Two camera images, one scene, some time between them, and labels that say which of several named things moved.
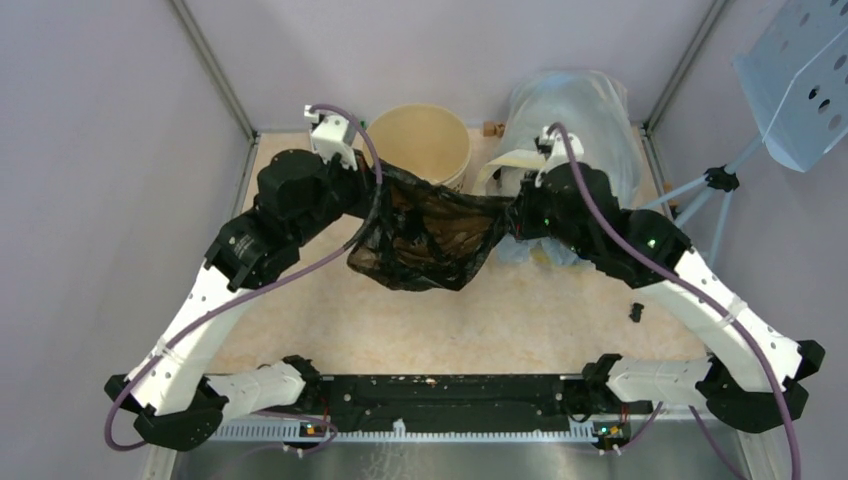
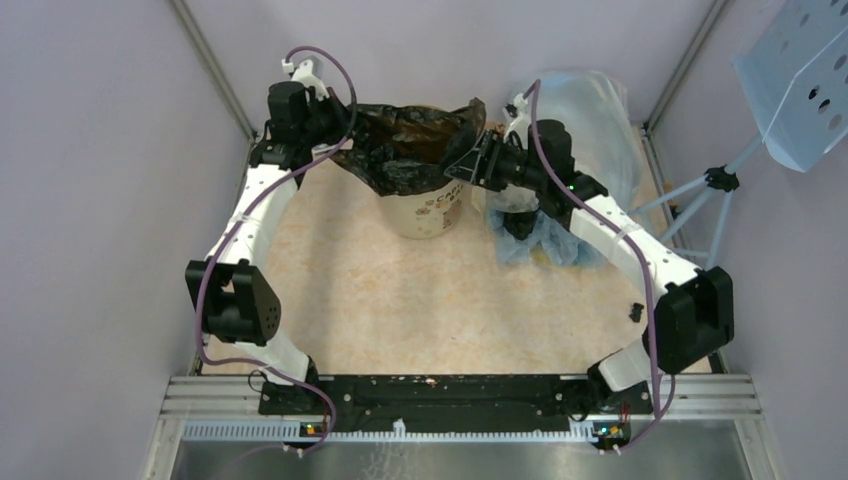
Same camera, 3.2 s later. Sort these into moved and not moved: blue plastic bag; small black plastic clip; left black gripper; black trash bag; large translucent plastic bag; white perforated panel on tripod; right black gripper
Moved: left black gripper; right black gripper; black trash bag
Not moved: blue plastic bag; white perforated panel on tripod; large translucent plastic bag; small black plastic clip
